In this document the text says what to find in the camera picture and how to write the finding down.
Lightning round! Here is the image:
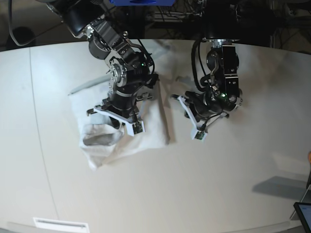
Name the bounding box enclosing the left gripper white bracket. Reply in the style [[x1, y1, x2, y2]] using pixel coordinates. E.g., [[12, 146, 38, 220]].
[[171, 94, 229, 141]]

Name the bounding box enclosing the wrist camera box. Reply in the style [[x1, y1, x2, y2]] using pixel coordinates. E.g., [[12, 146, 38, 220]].
[[190, 128, 207, 141], [129, 121, 145, 136]]

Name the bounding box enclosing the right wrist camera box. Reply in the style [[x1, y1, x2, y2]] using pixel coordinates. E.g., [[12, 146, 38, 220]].
[[129, 121, 145, 136]]

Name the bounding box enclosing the white label strip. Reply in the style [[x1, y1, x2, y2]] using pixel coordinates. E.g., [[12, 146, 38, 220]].
[[34, 217, 89, 233]]

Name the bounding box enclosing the white T-shirt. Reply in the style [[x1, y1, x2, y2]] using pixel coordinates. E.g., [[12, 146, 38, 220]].
[[68, 79, 170, 170]]

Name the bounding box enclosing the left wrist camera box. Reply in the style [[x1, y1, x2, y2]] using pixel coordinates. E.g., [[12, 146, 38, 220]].
[[190, 128, 207, 141]]

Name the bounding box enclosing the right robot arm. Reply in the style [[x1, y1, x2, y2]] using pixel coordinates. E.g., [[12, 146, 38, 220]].
[[46, 0, 158, 136]]

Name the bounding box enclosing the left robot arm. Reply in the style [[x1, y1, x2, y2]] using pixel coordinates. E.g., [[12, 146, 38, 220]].
[[171, 0, 242, 141]]

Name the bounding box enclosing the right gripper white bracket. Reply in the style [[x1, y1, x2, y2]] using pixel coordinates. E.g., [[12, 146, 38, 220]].
[[86, 92, 154, 135]]

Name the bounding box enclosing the tablet screen with stand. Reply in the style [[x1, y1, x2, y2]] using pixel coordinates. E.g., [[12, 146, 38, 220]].
[[290, 174, 311, 233]]

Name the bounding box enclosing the blue box overhead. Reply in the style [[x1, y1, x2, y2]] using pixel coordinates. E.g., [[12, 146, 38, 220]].
[[109, 0, 175, 6]]

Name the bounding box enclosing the black power strip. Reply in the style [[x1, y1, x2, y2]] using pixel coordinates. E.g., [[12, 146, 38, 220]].
[[148, 12, 203, 23]]

